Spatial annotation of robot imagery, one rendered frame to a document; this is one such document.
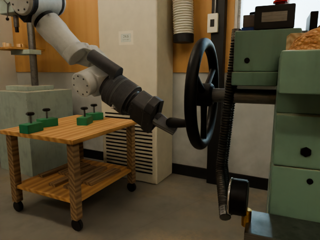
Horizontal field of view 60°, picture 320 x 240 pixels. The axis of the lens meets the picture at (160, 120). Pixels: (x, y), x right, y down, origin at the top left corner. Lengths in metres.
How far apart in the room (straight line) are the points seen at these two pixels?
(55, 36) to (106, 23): 1.50
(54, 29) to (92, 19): 1.97
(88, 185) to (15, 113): 1.07
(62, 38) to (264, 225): 0.64
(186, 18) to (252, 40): 1.47
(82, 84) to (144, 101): 0.17
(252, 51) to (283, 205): 0.32
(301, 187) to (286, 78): 0.20
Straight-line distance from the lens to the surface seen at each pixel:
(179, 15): 2.11
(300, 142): 0.52
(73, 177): 1.56
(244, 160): 2.22
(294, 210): 0.56
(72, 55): 0.78
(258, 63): 0.66
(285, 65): 0.43
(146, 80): 2.07
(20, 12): 0.83
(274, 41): 0.66
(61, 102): 2.67
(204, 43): 0.68
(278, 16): 0.67
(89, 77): 0.72
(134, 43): 2.13
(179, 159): 2.39
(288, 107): 0.53
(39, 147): 2.57
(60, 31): 0.81
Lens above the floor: 0.87
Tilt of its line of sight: 10 degrees down
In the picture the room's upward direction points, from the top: straight up
